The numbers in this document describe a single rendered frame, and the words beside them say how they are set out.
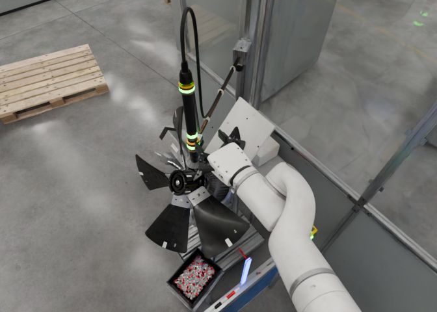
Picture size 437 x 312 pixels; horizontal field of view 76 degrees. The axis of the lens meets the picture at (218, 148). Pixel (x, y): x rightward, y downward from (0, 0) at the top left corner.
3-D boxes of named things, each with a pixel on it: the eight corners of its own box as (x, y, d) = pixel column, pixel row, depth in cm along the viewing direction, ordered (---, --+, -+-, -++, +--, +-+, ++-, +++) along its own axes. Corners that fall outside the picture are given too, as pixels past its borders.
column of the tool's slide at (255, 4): (231, 190, 264) (245, -18, 124) (238, 193, 262) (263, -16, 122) (229, 195, 260) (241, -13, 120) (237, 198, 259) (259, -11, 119)
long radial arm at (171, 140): (210, 164, 152) (195, 163, 142) (203, 174, 154) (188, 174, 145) (182, 131, 166) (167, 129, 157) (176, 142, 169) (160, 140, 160)
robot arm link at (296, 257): (350, 236, 44) (276, 151, 71) (281, 299, 48) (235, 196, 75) (379, 256, 48) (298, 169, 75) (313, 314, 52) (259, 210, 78)
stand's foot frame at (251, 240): (231, 203, 255) (231, 199, 249) (263, 242, 233) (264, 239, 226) (171, 243, 232) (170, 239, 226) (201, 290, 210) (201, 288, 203)
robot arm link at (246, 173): (234, 200, 77) (227, 192, 78) (259, 184, 80) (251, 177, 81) (235, 184, 70) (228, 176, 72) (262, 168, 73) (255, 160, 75)
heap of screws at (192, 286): (198, 255, 146) (197, 251, 143) (218, 273, 141) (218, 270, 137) (171, 285, 137) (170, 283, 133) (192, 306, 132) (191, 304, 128)
